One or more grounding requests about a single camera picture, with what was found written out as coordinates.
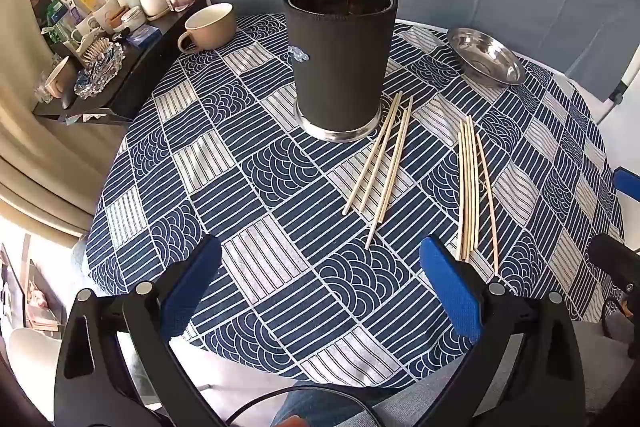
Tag wooden hairbrush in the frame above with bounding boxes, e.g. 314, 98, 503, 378
77, 32, 113, 62

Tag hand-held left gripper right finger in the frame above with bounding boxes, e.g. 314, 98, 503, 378
419, 236, 586, 427

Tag white round jar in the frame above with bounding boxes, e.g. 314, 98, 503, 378
120, 6, 146, 30

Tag blue white patterned tablecloth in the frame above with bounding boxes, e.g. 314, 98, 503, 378
85, 13, 626, 390

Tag small beige cup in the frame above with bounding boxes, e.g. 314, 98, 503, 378
44, 55, 78, 99

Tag beige curtain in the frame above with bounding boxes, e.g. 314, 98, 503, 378
0, 0, 121, 238

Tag person's blue jeans leg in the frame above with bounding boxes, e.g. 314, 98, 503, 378
270, 389, 401, 427

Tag leaning picture frame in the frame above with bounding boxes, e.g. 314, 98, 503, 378
0, 242, 66, 333

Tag white chair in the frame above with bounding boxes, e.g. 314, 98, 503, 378
7, 327, 63, 408

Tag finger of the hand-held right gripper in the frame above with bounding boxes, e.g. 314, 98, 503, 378
587, 233, 640, 289
613, 167, 640, 208

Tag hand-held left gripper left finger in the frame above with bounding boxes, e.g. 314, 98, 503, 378
52, 234, 223, 427

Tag large beige mug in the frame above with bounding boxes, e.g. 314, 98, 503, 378
177, 3, 237, 54

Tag light wooden chopstick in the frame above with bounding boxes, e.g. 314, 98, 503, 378
475, 133, 500, 274
365, 127, 407, 251
460, 122, 468, 262
342, 92, 402, 215
359, 94, 406, 213
455, 132, 463, 261
465, 118, 475, 258
377, 96, 414, 225
469, 115, 480, 252

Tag green white packet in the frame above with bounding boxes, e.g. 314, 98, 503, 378
45, 0, 76, 42

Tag black utensil holder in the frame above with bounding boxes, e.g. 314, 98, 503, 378
282, 0, 399, 142

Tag black cable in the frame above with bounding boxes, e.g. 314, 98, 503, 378
220, 384, 381, 427

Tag black side shelf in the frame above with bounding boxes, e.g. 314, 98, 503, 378
32, 0, 208, 128

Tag small clear glass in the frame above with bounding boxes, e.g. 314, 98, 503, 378
35, 72, 53, 104

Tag stainless steel bowl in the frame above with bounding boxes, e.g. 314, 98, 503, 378
446, 27, 527, 88

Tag small blue box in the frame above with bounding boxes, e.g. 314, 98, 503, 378
122, 24, 163, 46

